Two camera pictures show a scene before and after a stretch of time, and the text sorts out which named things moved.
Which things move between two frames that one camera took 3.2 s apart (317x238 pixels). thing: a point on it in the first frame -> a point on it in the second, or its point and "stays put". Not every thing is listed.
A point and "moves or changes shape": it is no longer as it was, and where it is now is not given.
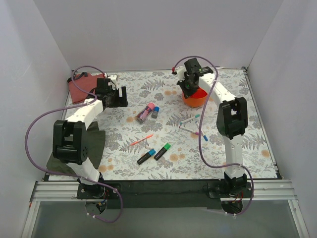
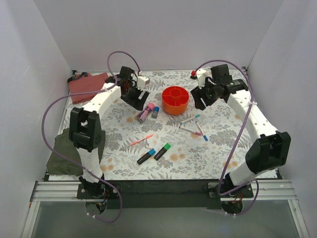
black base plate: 164,194 stays put
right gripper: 189,87 -> 201,96
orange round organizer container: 198,99 moves or changes shape
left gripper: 119,98 -> 135,97
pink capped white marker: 189,130 stays put
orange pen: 146,137 stays put
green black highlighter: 166,147 stays put
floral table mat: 157,137 stays put
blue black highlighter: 150,152 stays put
